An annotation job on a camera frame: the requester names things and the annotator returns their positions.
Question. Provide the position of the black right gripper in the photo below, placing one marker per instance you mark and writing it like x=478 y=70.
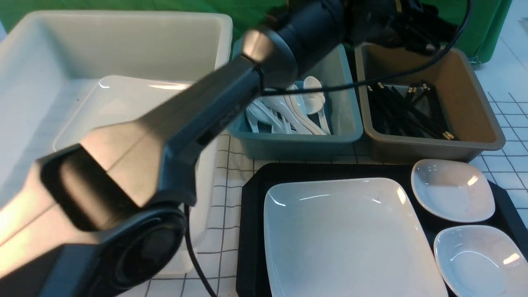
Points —
x=406 y=24

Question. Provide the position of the small white bowl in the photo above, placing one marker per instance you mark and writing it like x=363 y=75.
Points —
x=451 y=190
x=481 y=261

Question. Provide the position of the large white square plate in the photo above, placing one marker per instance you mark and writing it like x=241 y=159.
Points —
x=347 y=238

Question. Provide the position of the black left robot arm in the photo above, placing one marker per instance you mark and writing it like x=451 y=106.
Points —
x=101 y=217

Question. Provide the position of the white square plate in tub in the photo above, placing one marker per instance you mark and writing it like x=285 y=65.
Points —
x=115 y=99

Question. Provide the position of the green cloth backdrop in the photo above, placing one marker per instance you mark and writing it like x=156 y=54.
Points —
x=478 y=40

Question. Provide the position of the brown plastic bin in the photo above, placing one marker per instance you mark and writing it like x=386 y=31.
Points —
x=464 y=104

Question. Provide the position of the pile of black chopsticks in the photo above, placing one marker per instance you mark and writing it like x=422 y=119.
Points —
x=408 y=111

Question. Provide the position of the blue plastic bin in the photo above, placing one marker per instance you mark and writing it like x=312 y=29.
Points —
x=344 y=117

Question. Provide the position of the pile of white spoons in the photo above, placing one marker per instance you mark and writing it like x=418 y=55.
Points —
x=289 y=114

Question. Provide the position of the black serving tray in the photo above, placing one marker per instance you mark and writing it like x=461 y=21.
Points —
x=251 y=274

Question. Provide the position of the large white plastic tub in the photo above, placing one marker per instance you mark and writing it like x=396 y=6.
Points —
x=52 y=59

